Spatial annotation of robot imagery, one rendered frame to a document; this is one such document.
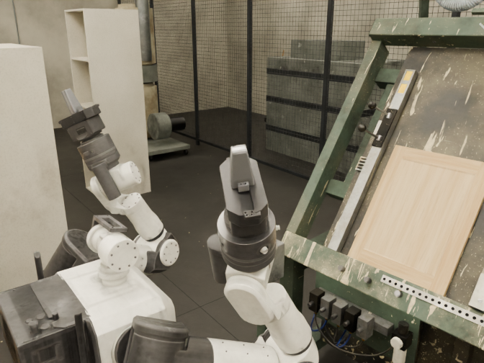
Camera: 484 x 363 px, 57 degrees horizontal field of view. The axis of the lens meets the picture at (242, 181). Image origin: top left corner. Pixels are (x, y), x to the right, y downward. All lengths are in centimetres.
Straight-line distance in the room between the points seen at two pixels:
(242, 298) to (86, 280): 39
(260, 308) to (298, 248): 145
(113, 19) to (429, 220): 389
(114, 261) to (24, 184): 249
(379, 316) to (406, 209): 47
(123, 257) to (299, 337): 37
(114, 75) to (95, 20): 56
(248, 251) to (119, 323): 33
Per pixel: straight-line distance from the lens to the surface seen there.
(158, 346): 79
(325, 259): 210
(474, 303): 184
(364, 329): 193
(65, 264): 114
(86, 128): 118
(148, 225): 129
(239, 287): 71
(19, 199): 338
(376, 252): 204
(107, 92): 502
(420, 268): 197
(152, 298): 91
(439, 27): 237
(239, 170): 59
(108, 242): 90
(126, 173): 119
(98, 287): 97
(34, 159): 333
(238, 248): 65
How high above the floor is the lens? 187
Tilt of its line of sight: 19 degrees down
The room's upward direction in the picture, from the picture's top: straight up
